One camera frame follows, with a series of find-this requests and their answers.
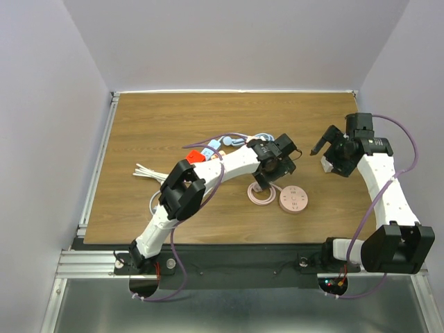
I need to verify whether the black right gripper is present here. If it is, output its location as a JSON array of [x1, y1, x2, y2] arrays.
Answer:
[[309, 124, 355, 177]]

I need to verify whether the pink round power strip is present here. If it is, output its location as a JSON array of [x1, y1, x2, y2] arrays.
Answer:
[[247, 182, 309, 214]]

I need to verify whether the light blue round power strip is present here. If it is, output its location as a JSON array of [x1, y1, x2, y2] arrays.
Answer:
[[148, 133, 278, 218]]

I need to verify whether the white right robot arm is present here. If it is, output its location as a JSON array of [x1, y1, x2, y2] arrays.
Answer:
[[311, 125, 435, 274]]

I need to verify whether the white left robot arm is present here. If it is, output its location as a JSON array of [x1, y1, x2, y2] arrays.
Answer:
[[129, 134, 300, 273]]

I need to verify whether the pink patterned cube adapter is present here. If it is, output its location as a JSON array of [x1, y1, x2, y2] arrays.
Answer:
[[210, 151, 226, 160]]

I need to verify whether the light blue flat adapter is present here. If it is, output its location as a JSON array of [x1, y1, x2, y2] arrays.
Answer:
[[201, 139, 221, 160]]

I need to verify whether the red cube adapter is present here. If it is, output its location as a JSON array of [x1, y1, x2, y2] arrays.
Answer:
[[185, 150, 206, 164]]

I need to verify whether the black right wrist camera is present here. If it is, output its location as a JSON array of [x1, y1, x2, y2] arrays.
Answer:
[[345, 112, 375, 139]]

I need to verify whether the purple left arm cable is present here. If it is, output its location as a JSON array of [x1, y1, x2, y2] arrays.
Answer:
[[131, 134, 257, 302]]

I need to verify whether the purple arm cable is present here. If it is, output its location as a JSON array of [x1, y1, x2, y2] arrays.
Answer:
[[131, 134, 257, 302], [324, 114, 419, 300]]

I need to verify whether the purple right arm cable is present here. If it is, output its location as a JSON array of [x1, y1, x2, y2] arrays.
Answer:
[[324, 114, 419, 300]]

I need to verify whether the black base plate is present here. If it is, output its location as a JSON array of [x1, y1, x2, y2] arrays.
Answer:
[[114, 244, 360, 290]]

